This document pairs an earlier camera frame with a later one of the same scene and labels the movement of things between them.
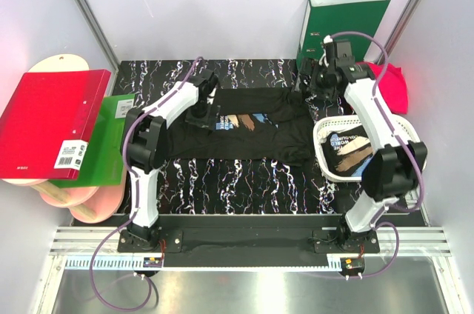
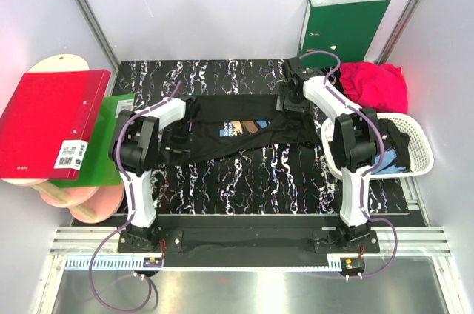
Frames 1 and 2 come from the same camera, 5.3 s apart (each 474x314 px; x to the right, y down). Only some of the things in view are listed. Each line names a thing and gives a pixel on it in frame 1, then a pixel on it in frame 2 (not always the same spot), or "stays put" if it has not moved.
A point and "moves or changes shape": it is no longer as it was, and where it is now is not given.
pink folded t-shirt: [392, 87] stays put
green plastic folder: [103, 161] stays put
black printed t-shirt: [267, 124] moves or changes shape
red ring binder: [44, 130] stays put
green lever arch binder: [327, 14] stays put
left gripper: [202, 118] to [177, 147]
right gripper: [307, 70] to [291, 103]
